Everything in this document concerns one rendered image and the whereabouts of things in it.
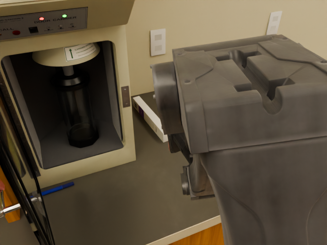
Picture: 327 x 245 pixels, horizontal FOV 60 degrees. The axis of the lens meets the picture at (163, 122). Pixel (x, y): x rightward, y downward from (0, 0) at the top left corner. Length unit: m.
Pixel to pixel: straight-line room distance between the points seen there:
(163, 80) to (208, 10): 1.16
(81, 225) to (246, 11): 1.15
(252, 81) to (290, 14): 1.51
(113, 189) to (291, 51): 0.78
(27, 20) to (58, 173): 0.49
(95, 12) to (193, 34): 0.78
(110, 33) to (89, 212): 0.49
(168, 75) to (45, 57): 0.59
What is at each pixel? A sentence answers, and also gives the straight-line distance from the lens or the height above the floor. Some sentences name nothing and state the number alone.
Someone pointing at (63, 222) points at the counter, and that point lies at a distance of 0.87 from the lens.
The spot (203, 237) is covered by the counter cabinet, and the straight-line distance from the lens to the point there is 0.98.
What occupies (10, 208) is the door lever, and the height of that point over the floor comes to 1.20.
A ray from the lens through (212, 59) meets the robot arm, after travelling 0.18.
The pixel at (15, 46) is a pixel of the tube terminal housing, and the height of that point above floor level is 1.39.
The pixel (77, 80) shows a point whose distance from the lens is 0.82.
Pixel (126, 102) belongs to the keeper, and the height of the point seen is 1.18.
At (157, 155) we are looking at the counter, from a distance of 0.99.
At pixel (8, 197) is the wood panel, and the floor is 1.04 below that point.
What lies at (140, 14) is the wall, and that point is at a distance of 1.21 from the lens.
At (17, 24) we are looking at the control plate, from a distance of 0.63.
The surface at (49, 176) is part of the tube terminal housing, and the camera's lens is 0.94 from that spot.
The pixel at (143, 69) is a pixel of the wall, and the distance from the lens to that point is 1.30.
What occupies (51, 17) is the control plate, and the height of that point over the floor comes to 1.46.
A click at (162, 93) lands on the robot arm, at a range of 0.20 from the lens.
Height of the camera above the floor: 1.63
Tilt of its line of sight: 38 degrees down
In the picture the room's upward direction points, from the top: straight up
